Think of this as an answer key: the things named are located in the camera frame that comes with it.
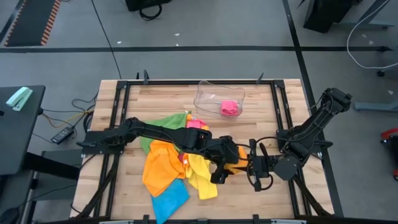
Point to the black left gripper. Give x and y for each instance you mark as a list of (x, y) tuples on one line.
[(225, 152)]

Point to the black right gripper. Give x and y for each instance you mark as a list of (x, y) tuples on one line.
[(262, 165)]

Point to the orange microfiber towel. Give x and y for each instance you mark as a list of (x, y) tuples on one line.
[(189, 117), (243, 161), (161, 168)]

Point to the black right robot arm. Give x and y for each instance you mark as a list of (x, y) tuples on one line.
[(311, 130)]

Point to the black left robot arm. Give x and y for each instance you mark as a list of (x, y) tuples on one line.
[(161, 132)]

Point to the yellow microfiber towel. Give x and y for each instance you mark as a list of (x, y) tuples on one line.
[(202, 180)]

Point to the green microfiber towel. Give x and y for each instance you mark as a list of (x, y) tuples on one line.
[(169, 122)]

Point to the blue microfiber towel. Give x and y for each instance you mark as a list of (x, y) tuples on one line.
[(169, 202)]

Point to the clear plastic bin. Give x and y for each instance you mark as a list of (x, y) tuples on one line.
[(208, 99)]

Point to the grey metal desk foot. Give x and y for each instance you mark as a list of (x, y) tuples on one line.
[(373, 106), (373, 24)]

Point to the red and black cart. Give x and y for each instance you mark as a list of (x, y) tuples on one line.
[(388, 133)]

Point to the black caster wheel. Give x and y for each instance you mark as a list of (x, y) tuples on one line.
[(380, 73)]

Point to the black cabinet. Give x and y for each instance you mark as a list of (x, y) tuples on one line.
[(323, 14)]

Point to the black power adapter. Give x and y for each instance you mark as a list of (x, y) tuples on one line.
[(62, 135)]

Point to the black equipment box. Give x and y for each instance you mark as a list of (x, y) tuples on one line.
[(140, 3)]

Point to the black desk base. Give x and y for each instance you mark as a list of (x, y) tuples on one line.
[(53, 166)]

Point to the black side table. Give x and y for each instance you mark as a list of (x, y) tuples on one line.
[(15, 140)]

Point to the mint green stapler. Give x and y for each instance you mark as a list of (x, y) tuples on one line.
[(18, 99)]

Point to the black orange-edged floor mat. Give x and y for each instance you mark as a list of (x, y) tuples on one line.
[(31, 21)]

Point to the black aluminium table frame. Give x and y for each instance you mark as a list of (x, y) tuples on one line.
[(171, 82)]

